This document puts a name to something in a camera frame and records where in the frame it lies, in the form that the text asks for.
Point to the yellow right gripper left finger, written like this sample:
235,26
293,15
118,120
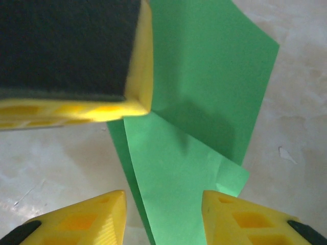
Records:
76,224

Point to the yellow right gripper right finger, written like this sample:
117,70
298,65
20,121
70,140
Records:
255,224

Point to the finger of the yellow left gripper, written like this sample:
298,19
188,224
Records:
64,51

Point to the green square paper sheet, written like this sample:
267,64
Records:
204,89

